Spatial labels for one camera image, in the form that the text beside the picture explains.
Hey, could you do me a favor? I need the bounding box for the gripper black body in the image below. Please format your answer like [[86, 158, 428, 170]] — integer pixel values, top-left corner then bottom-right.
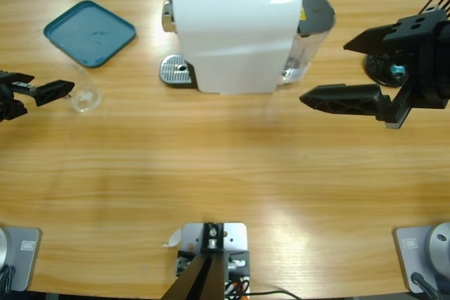
[[0, 80, 38, 122], [385, 20, 450, 129]]

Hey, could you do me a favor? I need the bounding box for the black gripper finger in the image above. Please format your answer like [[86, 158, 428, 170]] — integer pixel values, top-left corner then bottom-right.
[[0, 70, 35, 85], [343, 9, 449, 56], [299, 84, 393, 122], [34, 80, 75, 107]]

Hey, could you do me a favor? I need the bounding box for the clear drinking glass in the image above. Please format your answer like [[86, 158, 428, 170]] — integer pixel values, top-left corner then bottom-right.
[[61, 63, 103, 115]]

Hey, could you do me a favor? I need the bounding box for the white capsule coffee machine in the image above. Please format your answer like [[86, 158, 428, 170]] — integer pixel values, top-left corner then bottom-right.
[[160, 0, 304, 96]]

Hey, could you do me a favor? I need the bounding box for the black capsule holder with rods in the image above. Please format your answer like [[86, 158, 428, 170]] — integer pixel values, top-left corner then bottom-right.
[[364, 0, 450, 87]]

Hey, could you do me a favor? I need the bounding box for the teal square plastic tray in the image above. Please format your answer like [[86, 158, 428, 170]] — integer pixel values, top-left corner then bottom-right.
[[43, 0, 137, 70]]

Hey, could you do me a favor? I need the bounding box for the clear water tank black lid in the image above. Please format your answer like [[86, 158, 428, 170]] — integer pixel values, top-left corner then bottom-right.
[[277, 0, 336, 86]]

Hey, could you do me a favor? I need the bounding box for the white paper tag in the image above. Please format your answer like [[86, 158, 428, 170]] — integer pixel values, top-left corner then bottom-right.
[[162, 228, 183, 248]]

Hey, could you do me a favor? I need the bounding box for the arm grey base plate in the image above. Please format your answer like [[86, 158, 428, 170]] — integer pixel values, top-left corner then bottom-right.
[[392, 221, 450, 294], [0, 226, 42, 293]]

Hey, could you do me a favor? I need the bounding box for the black base cable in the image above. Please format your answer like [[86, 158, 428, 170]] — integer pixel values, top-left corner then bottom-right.
[[0, 264, 17, 293], [410, 271, 442, 300]]

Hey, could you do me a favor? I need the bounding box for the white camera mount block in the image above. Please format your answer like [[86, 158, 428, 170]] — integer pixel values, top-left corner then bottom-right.
[[175, 221, 251, 296]]

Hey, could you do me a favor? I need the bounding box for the black cable under mount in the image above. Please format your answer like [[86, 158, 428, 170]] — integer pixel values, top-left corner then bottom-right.
[[245, 291, 300, 300]]

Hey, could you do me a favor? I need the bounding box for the orange cable bundle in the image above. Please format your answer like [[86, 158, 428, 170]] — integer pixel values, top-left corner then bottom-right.
[[226, 277, 250, 296]]

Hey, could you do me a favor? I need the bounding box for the dark camera post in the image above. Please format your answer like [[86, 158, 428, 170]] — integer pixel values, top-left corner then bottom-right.
[[161, 221, 226, 300]]

